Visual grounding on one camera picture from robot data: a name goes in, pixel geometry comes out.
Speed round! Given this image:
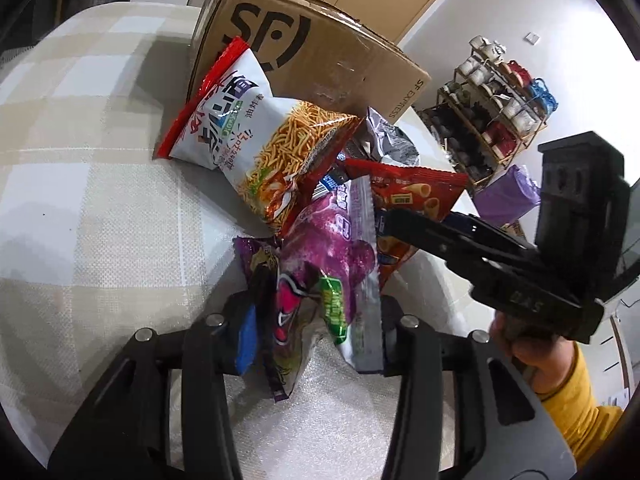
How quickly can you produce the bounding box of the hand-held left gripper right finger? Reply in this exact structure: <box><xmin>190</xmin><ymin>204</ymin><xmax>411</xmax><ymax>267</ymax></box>
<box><xmin>380</xmin><ymin>296</ymin><xmax>576</xmax><ymax>480</ymax></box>

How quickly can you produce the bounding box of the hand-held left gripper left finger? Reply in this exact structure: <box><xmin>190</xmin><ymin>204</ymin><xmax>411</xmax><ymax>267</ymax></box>
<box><xmin>47</xmin><ymin>290</ymin><xmax>266</xmax><ymax>480</ymax></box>

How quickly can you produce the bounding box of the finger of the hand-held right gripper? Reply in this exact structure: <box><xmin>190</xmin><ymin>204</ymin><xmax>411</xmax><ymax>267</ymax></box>
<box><xmin>442</xmin><ymin>212</ymin><xmax>539</xmax><ymax>257</ymax></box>
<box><xmin>375</xmin><ymin>208</ymin><xmax>522</xmax><ymax>287</ymax></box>

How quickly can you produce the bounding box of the red cone snack packet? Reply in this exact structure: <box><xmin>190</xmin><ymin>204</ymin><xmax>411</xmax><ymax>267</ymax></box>
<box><xmin>340</xmin><ymin>157</ymin><xmax>470</xmax><ymax>293</ymax></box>

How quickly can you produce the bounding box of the purple sweet potato snack packet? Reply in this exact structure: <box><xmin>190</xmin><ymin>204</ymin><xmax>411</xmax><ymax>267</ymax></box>
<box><xmin>280</xmin><ymin>175</ymin><xmax>383</xmax><ymax>373</ymax></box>

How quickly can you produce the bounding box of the brown cardboard box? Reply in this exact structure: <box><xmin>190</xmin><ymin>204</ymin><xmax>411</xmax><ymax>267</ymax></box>
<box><xmin>186</xmin><ymin>0</ymin><xmax>432</xmax><ymax>126</ymax></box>

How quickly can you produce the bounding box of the person's right forearm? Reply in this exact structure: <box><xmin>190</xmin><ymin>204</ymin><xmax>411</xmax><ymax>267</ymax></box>
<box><xmin>540</xmin><ymin>342</ymin><xmax>626</xmax><ymax>471</ymax></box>

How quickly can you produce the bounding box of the person's right hand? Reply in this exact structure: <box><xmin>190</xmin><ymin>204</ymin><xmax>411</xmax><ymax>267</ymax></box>
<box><xmin>489</xmin><ymin>310</ymin><xmax>576</xmax><ymax>396</ymax></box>

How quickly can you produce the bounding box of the purple plastic bag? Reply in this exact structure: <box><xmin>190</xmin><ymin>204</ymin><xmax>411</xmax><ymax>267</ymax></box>
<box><xmin>472</xmin><ymin>164</ymin><xmax>542</xmax><ymax>228</ymax></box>

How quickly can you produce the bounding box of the wooden shoe rack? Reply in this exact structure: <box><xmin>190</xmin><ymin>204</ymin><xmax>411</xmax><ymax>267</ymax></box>
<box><xmin>420</xmin><ymin>35</ymin><xmax>558</xmax><ymax>191</ymax></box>

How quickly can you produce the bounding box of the silver snack packet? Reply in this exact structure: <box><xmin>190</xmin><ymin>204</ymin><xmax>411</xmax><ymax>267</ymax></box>
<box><xmin>345</xmin><ymin>107</ymin><xmax>421</xmax><ymax>166</ymax></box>

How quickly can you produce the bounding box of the white red noodle snack packet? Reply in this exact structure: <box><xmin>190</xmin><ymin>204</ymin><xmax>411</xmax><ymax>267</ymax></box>
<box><xmin>156</xmin><ymin>36</ymin><xmax>362</xmax><ymax>233</ymax></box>

